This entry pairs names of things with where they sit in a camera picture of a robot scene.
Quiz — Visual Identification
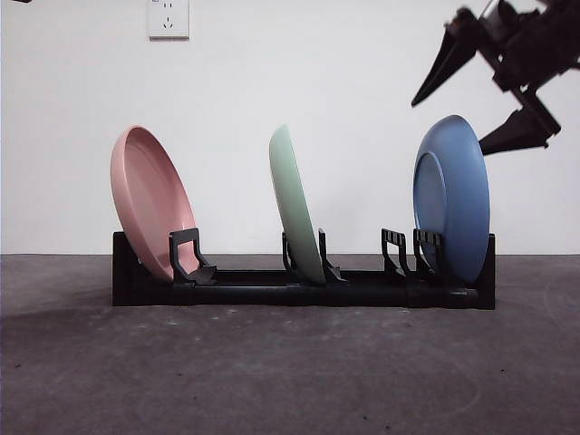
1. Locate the blue round plate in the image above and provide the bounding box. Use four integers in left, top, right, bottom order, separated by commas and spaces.
411, 114, 491, 283

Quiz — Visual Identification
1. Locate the green round plate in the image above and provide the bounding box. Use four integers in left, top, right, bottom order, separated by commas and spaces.
268, 124, 326, 285

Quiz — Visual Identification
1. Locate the pink round plate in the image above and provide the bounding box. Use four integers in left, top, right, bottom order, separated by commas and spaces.
110, 125, 199, 282

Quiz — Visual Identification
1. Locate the black plastic plate rack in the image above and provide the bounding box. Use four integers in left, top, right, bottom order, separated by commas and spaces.
111, 227, 497, 313

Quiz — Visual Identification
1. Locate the white wall socket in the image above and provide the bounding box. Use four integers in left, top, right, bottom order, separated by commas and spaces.
148, 0, 190, 41

